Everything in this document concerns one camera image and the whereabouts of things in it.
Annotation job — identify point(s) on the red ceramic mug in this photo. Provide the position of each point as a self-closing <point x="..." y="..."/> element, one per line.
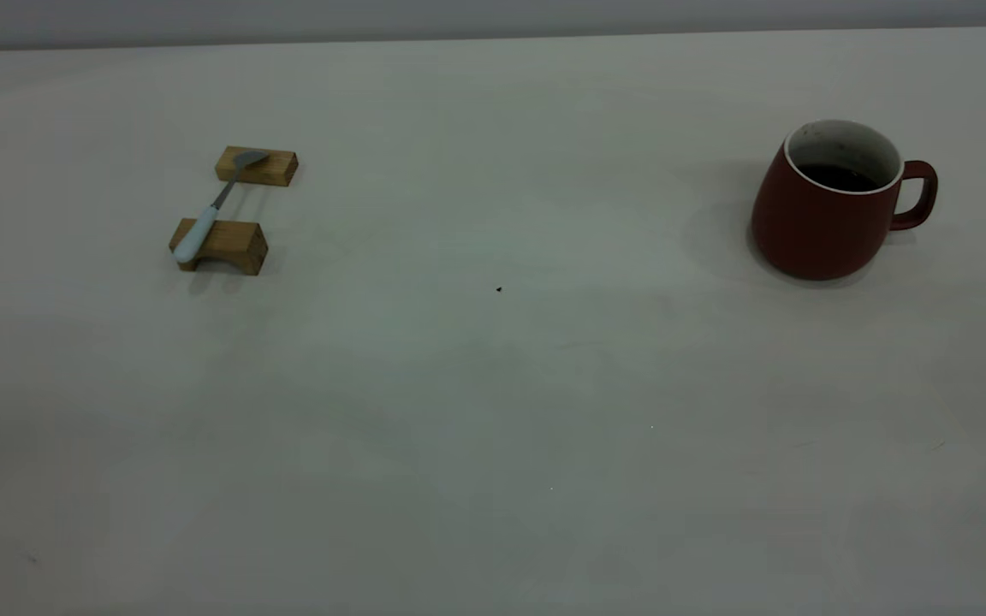
<point x="810" y="231"/>

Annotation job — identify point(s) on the flat wooden block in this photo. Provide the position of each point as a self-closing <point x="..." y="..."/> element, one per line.
<point x="275" y="168"/>

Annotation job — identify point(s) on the arched wooden block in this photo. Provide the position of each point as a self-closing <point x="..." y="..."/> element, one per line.
<point x="236" y="244"/>

